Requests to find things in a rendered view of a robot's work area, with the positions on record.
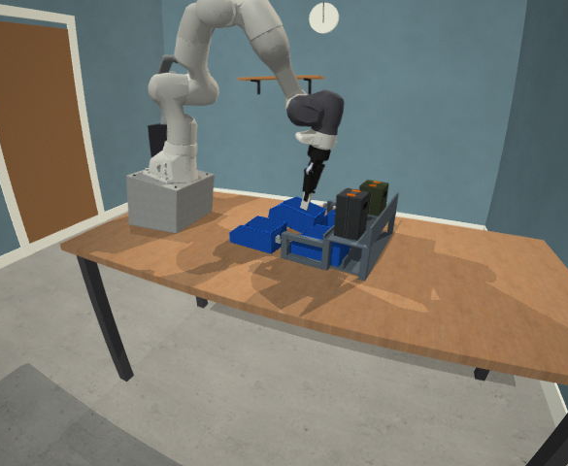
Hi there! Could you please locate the olive green tool case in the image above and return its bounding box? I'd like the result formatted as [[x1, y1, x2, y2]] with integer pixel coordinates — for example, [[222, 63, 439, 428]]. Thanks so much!
[[359, 180, 388, 216]]

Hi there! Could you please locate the blue open-front bin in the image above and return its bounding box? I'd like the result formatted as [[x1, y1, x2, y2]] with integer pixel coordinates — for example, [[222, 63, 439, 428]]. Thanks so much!
[[270, 197, 326, 233], [230, 216, 287, 254], [289, 224, 351, 267], [322, 209, 336, 227]]

